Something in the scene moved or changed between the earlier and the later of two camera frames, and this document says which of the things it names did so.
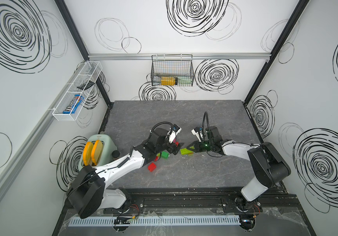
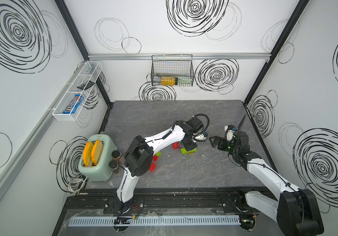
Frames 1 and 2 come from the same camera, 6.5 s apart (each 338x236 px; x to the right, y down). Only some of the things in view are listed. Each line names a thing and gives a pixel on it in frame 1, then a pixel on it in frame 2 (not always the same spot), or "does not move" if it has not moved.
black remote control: x=90 y=83 does not move
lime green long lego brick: x=185 y=151 does not move
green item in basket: x=184 y=80 does not move
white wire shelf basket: x=71 y=103 does not move
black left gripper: x=172 y=145 -> x=193 y=146
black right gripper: x=198 y=145 -> x=223 y=140
